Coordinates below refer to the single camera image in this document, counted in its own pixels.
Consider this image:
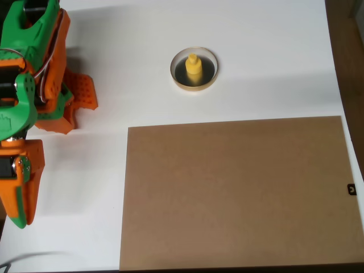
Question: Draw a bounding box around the round dish with dark bottom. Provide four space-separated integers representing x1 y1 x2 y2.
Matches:
169 46 220 92

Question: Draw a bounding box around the small yellow plastic piece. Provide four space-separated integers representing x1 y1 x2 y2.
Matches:
184 53 203 86

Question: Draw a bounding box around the brown fibreboard sheet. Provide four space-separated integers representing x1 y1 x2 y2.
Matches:
118 115 364 271

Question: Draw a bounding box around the thin grey cable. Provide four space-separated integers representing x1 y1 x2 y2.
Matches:
0 251 71 272

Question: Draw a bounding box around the white red servo wire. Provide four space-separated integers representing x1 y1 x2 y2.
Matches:
0 8 64 104

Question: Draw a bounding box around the orange studded robot base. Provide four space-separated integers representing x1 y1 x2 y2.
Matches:
36 68 99 135

